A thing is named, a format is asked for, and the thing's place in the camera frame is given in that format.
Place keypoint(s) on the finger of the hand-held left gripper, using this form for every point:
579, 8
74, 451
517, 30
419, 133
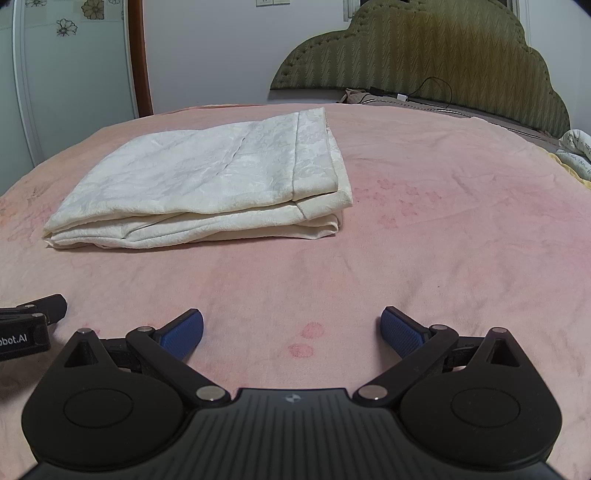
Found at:
48, 307
23, 319

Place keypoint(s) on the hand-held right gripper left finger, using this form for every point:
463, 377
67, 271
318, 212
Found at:
182, 333

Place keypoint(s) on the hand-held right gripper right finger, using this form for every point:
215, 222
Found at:
400, 330

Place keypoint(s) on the white towel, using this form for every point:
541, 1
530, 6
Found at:
217, 184

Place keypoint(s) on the pink blanket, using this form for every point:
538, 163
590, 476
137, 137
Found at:
415, 249

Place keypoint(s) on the white wardrobe with flower stickers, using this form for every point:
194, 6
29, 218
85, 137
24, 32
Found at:
69, 83

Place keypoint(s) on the yellow blanket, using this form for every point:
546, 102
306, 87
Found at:
579, 177

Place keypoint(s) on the brown cloth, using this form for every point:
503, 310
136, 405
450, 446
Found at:
354, 96

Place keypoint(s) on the white printed folded quilt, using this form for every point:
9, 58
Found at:
579, 152

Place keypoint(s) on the olive green padded headboard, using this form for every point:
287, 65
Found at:
443, 55

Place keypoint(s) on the brown wooden door frame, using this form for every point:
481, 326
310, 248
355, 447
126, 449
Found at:
141, 55

